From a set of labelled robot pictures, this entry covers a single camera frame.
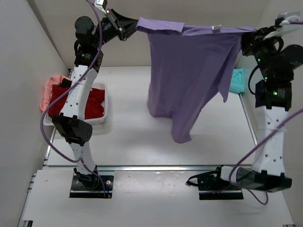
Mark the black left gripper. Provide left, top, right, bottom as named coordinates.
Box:
left=96, top=6, right=146, bottom=44

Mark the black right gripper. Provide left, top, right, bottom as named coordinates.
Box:
left=241, top=27, right=283, bottom=80

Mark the purple t shirt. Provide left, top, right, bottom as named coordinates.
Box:
left=136, top=18, right=253, bottom=143

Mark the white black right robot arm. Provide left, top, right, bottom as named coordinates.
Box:
left=212, top=26, right=303, bottom=192

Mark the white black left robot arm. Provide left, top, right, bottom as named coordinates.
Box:
left=52, top=9, right=138, bottom=191

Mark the folded teal t shirt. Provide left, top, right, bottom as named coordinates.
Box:
left=229, top=68, right=245, bottom=94

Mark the black garment in basket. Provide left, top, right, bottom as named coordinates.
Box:
left=58, top=79, right=72, bottom=88

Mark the pink t shirt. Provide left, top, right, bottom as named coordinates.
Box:
left=40, top=75, right=71, bottom=112

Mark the white plastic laundry basket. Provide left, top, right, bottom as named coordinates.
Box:
left=40, top=81, right=108, bottom=126

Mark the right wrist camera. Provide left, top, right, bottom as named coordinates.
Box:
left=263, top=11, right=303, bottom=40

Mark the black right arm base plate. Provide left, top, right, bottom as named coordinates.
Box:
left=185, top=166, right=244, bottom=201

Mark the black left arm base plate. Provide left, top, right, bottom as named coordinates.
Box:
left=69, top=175, right=114, bottom=199

